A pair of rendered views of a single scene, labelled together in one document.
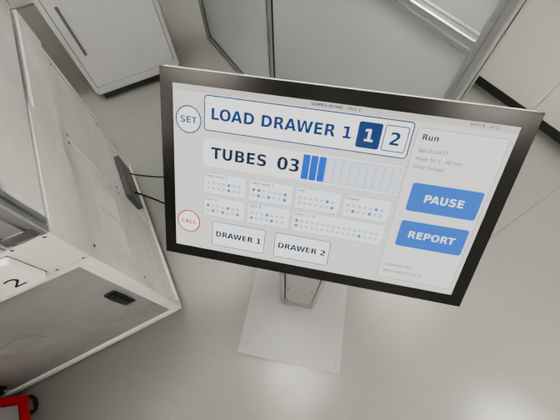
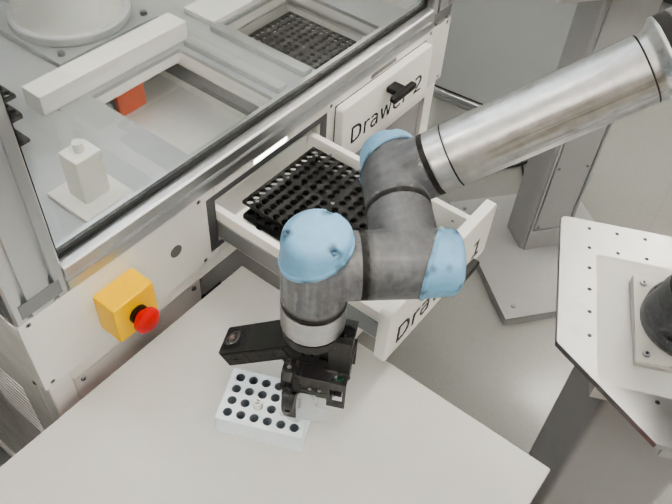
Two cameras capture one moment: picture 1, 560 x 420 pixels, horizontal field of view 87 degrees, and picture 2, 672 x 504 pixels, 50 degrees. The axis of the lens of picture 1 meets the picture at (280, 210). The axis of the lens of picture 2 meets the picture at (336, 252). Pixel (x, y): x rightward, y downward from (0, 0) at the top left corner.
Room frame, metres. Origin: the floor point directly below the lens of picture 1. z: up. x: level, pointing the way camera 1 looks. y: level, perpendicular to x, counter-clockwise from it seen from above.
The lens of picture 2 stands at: (-0.84, 1.28, 1.68)
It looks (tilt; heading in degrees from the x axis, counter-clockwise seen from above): 47 degrees down; 331
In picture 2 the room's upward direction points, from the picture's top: 4 degrees clockwise
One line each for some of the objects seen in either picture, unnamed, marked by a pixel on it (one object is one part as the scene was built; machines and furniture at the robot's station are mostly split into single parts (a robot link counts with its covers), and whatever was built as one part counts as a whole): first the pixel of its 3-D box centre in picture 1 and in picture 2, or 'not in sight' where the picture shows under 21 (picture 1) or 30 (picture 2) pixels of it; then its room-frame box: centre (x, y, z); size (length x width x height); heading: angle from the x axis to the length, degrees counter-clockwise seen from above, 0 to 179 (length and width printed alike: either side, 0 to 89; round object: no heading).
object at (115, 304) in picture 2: not in sight; (128, 306); (-0.17, 1.23, 0.88); 0.07 x 0.05 x 0.07; 116
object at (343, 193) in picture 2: not in sight; (331, 217); (-0.11, 0.89, 0.87); 0.22 x 0.18 x 0.06; 26
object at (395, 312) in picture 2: not in sight; (437, 277); (-0.29, 0.80, 0.87); 0.29 x 0.02 x 0.11; 116
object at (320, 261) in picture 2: not in sight; (318, 266); (-0.39, 1.05, 1.11); 0.09 x 0.08 x 0.11; 69
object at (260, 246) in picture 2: not in sight; (327, 217); (-0.11, 0.90, 0.86); 0.40 x 0.26 x 0.06; 26
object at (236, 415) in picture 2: not in sight; (267, 408); (-0.34, 1.10, 0.78); 0.12 x 0.08 x 0.04; 51
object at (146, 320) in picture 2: not in sight; (144, 318); (-0.20, 1.22, 0.88); 0.04 x 0.03 x 0.04; 116
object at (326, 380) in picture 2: not in sight; (317, 354); (-0.40, 1.05, 0.95); 0.09 x 0.08 x 0.12; 51
